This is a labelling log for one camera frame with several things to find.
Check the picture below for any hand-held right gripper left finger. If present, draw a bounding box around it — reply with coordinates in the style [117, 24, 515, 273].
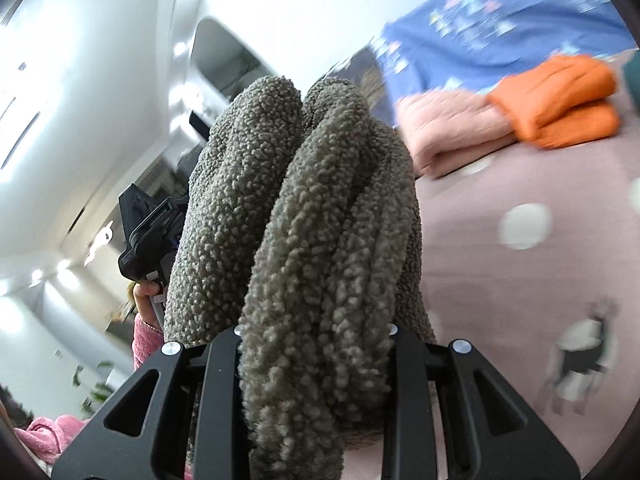
[59, 324, 251, 480]

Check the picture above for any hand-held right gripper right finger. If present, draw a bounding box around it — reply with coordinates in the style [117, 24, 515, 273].
[381, 322, 582, 480]

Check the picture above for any dark green garment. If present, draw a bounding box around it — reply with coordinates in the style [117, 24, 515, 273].
[621, 50, 640, 97]

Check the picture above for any pink folded blanket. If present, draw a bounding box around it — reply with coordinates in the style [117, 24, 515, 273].
[396, 90, 520, 179]

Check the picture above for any person's left hand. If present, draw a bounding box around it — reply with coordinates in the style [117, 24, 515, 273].
[132, 280, 166, 331]

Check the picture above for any blue tree-print pillow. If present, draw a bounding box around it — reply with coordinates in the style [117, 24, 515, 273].
[372, 0, 637, 108]

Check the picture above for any person's left forearm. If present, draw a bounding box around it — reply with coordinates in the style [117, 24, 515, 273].
[131, 313, 167, 374]

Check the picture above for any green houseplant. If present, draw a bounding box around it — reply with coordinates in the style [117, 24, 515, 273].
[74, 359, 117, 413]

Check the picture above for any brown fleece jacket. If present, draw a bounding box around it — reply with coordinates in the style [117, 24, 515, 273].
[164, 75, 437, 480]

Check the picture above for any dark navy tree-print pillow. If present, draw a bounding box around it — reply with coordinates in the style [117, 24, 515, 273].
[322, 49, 398, 122]

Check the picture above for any pink fluffy clothing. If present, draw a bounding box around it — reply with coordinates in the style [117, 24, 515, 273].
[14, 412, 92, 467]

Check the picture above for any orange folded garment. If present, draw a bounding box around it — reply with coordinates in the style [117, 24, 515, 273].
[487, 54, 621, 150]

